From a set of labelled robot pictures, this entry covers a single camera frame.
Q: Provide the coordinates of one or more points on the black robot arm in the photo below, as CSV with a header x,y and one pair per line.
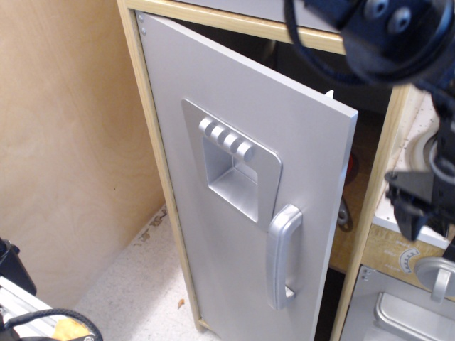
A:
x,y
396,43

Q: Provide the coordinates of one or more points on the orange tape piece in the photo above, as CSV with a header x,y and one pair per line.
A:
x,y
69,329

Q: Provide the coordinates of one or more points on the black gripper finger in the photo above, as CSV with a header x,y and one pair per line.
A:
x,y
410,219

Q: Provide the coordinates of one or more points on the aluminium extrusion rail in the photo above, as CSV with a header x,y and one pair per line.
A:
x,y
15,301

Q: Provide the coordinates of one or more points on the wooden toy kitchen frame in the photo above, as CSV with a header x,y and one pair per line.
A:
x,y
249,36

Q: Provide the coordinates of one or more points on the white speckled toy countertop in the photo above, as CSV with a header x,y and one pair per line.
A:
x,y
414,154

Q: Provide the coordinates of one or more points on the silver oven door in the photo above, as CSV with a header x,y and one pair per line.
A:
x,y
385,308

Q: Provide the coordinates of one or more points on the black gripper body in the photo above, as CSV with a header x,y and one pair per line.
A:
x,y
424,190

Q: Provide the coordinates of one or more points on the red toy pan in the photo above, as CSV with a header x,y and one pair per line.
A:
x,y
343,213

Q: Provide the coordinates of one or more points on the black box at left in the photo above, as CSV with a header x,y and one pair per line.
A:
x,y
13,269

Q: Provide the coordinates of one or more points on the silver oven knob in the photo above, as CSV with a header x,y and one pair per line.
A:
x,y
437,275

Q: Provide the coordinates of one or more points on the silver upper freezer door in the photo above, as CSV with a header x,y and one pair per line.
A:
x,y
267,9

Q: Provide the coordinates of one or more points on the silver toy fridge door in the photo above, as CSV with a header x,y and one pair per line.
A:
x,y
257,163

